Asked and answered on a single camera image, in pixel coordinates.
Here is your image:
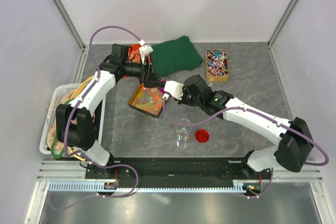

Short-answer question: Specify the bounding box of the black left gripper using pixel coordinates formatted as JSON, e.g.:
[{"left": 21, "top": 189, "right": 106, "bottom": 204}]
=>
[{"left": 122, "top": 56, "right": 164, "bottom": 89}]

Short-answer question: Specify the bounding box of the gold tin with star candies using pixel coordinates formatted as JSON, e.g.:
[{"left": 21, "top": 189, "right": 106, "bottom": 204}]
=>
[{"left": 128, "top": 84, "right": 163, "bottom": 119}]

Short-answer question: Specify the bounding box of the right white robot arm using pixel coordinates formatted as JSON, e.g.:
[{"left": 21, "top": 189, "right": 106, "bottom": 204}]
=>
[{"left": 174, "top": 75, "right": 313, "bottom": 179}]

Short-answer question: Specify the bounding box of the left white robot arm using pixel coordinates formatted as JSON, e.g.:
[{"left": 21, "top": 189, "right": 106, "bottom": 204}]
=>
[{"left": 56, "top": 44, "right": 164, "bottom": 178}]

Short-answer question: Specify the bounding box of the orange plastic candy box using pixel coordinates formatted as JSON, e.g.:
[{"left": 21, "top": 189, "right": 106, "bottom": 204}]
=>
[{"left": 123, "top": 45, "right": 151, "bottom": 78}]

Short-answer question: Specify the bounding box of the folded green cloth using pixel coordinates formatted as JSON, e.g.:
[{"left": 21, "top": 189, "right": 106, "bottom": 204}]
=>
[{"left": 150, "top": 36, "right": 203, "bottom": 77}]

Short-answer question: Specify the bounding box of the gold tin with lollipops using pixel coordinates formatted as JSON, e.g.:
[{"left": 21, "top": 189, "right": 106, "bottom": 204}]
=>
[{"left": 205, "top": 49, "right": 229, "bottom": 82}]

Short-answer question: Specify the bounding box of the clear glass jar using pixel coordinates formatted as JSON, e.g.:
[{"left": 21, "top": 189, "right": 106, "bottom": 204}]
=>
[{"left": 176, "top": 118, "right": 192, "bottom": 148}]

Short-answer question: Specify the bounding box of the red jar lid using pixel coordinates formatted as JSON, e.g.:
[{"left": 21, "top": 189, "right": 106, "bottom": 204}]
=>
[{"left": 195, "top": 129, "right": 209, "bottom": 143}]

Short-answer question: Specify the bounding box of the white plastic basket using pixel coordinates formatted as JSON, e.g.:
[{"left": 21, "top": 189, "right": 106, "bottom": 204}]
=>
[{"left": 39, "top": 83, "right": 106, "bottom": 155}]

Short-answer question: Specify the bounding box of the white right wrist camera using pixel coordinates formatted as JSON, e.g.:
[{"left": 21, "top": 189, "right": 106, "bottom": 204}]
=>
[{"left": 163, "top": 81, "right": 184, "bottom": 100}]

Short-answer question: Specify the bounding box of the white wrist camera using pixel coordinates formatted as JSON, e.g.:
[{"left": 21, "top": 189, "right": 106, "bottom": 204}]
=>
[
  {"left": 163, "top": 81, "right": 184, "bottom": 100},
  {"left": 139, "top": 39, "right": 153, "bottom": 64}
]

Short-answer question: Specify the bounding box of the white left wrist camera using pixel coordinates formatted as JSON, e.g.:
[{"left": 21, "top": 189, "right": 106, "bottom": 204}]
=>
[{"left": 139, "top": 39, "right": 153, "bottom": 64}]

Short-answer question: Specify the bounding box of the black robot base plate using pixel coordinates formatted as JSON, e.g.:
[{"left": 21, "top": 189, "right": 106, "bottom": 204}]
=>
[{"left": 86, "top": 157, "right": 271, "bottom": 181}]

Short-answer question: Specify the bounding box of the blue slotted cable duct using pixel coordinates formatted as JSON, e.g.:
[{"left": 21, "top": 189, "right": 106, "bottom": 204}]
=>
[{"left": 49, "top": 181, "right": 261, "bottom": 193}]

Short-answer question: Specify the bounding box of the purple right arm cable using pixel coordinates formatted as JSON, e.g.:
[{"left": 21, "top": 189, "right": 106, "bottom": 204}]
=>
[{"left": 162, "top": 95, "right": 330, "bottom": 200}]

